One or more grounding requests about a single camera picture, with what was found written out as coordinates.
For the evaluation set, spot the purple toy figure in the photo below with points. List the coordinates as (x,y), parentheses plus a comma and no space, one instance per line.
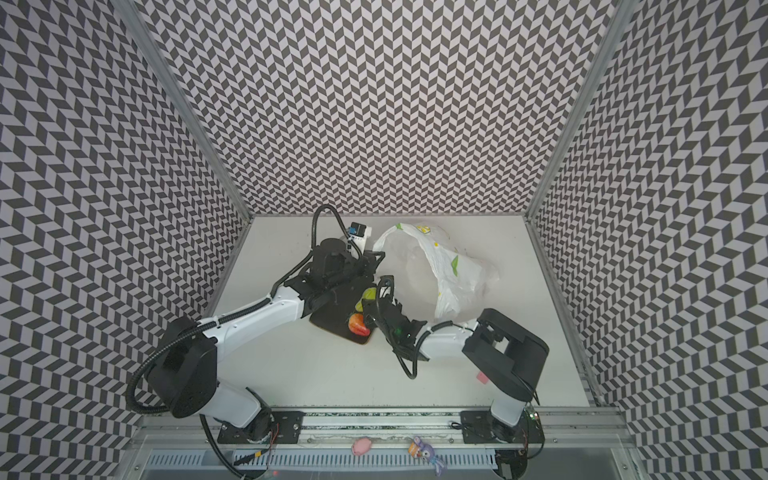
(421,450)

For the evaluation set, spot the pink toy on rail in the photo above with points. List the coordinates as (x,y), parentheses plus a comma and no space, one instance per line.
(361,446)

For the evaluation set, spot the aluminium front rail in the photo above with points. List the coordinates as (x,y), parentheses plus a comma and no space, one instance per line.
(564,427)

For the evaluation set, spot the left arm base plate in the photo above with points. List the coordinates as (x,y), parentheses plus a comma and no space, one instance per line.
(278,427)

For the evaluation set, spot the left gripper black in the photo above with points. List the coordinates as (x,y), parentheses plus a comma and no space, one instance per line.
(371,262)

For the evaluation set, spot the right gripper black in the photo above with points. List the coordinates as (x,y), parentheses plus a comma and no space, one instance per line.
(389,309)

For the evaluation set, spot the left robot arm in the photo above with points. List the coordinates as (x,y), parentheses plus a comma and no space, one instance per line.
(181,376)

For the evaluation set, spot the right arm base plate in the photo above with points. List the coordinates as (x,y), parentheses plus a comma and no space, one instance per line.
(480,427)

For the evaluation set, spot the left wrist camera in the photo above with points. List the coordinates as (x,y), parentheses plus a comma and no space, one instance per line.
(360,234)

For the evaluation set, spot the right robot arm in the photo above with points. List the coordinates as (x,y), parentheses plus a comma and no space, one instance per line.
(509,358)

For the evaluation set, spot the white plastic bag lemon print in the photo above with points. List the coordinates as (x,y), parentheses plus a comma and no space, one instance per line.
(435,278)

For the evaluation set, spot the fake green fruit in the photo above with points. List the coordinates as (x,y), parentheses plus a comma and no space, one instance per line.
(368,295)

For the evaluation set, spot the black square tray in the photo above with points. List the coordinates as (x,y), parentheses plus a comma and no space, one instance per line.
(332,317)

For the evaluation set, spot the fake red strawberry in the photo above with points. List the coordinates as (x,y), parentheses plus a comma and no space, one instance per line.
(357,326)

